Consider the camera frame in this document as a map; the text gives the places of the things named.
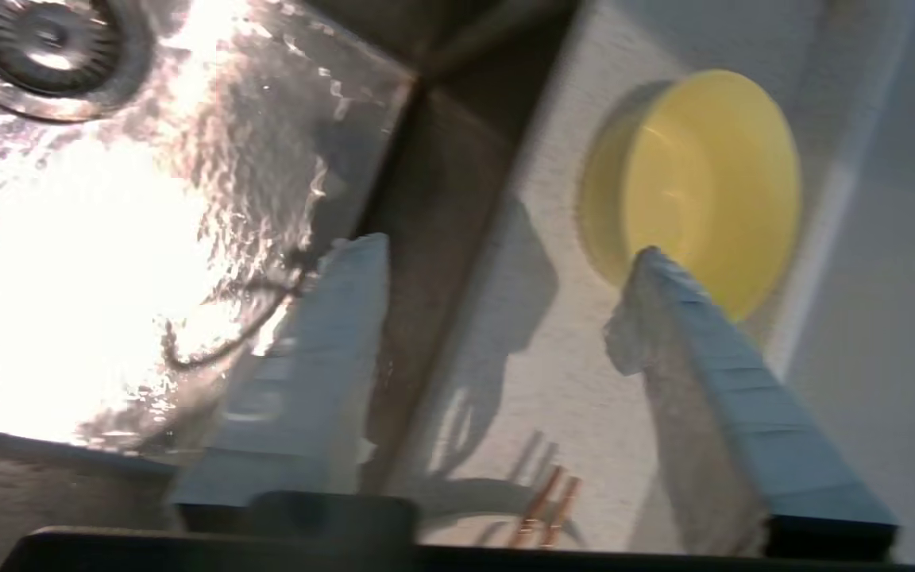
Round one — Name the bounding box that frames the round metal drain strainer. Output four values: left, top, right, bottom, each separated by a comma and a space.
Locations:
0, 0, 154, 124

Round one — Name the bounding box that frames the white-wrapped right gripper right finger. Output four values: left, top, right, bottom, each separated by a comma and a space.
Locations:
604, 246, 899, 561

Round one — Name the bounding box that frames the stainless steel sink basin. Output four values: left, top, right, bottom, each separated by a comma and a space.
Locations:
0, 0, 585, 493

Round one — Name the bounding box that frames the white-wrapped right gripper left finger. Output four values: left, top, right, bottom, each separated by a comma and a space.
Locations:
172, 233, 416, 545

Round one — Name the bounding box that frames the yellow plastic bowl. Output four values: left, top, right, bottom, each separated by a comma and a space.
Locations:
581, 69, 804, 323

